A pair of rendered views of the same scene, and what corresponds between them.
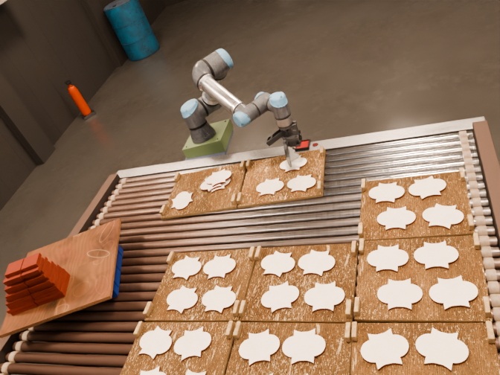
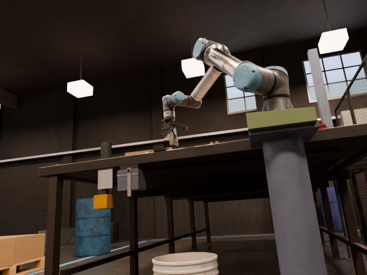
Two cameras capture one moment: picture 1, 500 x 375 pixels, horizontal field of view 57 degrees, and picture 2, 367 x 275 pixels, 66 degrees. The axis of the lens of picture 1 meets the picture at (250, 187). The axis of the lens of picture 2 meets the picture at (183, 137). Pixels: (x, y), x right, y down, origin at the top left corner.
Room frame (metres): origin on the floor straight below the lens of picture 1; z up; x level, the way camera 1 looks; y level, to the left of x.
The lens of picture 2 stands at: (3.63, -0.50, 0.56)
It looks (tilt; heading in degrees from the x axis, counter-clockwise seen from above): 15 degrees up; 170
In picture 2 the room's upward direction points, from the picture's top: 4 degrees counter-clockwise
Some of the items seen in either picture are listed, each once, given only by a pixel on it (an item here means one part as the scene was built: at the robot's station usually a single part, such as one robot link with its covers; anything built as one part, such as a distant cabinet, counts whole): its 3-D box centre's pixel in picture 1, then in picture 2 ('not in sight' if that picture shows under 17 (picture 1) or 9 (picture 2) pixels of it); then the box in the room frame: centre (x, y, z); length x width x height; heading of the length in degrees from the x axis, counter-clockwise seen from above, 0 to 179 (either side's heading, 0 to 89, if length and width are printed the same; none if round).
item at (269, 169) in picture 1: (283, 177); not in sight; (1.83, -0.17, 0.93); 0.41 x 0.35 x 0.02; 66
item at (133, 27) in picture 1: (132, 27); not in sight; (7.86, 0.72, 0.44); 0.57 x 0.57 x 0.88
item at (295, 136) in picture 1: (289, 134); (169, 127); (1.87, -0.28, 1.11); 0.09 x 0.08 x 0.12; 66
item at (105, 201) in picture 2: not in sight; (104, 188); (1.86, -0.69, 0.74); 0.09 x 0.08 x 0.24; 63
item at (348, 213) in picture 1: (252, 222); not in sight; (1.64, 0.06, 0.90); 1.95 x 0.05 x 0.05; 63
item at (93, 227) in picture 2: not in sight; (93, 225); (-1.64, -1.23, 0.46); 0.59 x 0.59 x 0.92
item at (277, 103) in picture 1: (279, 105); (168, 104); (1.88, -0.27, 1.27); 0.09 x 0.08 x 0.11; 22
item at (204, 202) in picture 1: (205, 190); not in sight; (2.00, 0.22, 0.93); 0.41 x 0.35 x 0.02; 67
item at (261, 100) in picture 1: (264, 103); (178, 99); (1.97, -0.22, 1.27); 0.11 x 0.11 x 0.08; 22
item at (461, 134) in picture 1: (270, 162); not in sight; (2.04, -0.15, 0.90); 1.95 x 0.05 x 0.05; 63
